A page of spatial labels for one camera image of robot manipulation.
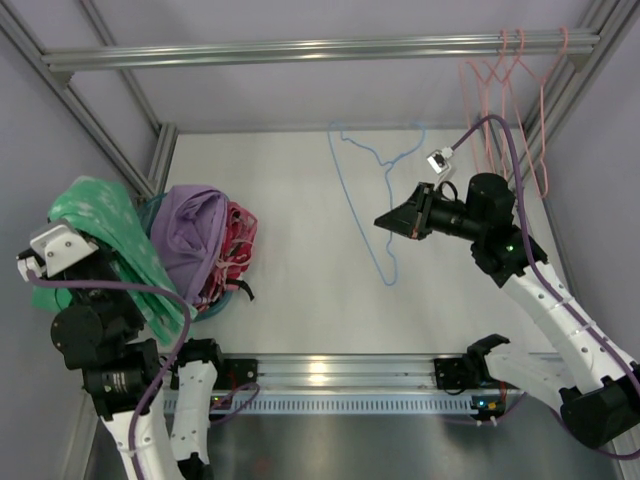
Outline aluminium hanging rail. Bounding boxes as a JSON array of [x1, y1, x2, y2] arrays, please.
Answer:
[[42, 28, 601, 72]]

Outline pink wire hanger left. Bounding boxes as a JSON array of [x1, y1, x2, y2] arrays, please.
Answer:
[[458, 30, 507, 173]]

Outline purple garment in basket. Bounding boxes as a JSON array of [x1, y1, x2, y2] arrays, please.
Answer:
[[151, 185, 229, 305]]

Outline pink red garment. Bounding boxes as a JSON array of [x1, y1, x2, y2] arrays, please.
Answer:
[[196, 202, 258, 306]]

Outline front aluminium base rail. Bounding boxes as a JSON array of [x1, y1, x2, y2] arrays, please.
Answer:
[[159, 352, 624, 396]]

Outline teal laundry basket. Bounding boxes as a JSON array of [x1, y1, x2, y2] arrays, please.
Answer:
[[136, 193, 232, 322]]

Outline left aluminium frame posts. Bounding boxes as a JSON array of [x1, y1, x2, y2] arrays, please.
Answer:
[[1, 1, 179, 198]]

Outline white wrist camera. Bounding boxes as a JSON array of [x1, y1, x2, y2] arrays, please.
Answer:
[[16, 219, 99, 282], [426, 147, 456, 185]]

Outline green white patterned trousers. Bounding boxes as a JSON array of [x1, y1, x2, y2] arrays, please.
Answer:
[[48, 176, 184, 345]]

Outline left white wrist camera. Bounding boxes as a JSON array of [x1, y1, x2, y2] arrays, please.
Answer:
[[16, 219, 99, 282]]

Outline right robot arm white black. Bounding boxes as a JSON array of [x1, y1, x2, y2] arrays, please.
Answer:
[[374, 173, 639, 449]]

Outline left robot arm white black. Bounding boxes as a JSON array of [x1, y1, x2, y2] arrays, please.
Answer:
[[44, 234, 223, 479]]

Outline pink wire hanger right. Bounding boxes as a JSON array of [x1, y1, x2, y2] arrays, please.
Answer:
[[512, 26, 569, 199]]

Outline slotted grey cable duct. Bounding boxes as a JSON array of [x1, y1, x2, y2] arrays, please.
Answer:
[[211, 393, 499, 416]]

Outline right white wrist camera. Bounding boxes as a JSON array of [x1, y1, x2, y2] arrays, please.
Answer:
[[426, 147, 456, 185]]

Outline blue wire hanger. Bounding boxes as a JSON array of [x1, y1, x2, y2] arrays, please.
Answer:
[[326, 121, 427, 287]]

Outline pink wire hanger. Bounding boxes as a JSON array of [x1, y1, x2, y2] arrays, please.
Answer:
[[512, 26, 569, 199], [489, 28, 526, 179], [458, 30, 507, 173]]

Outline pink wire hanger middle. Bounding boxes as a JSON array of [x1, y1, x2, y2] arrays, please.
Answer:
[[489, 28, 526, 179]]

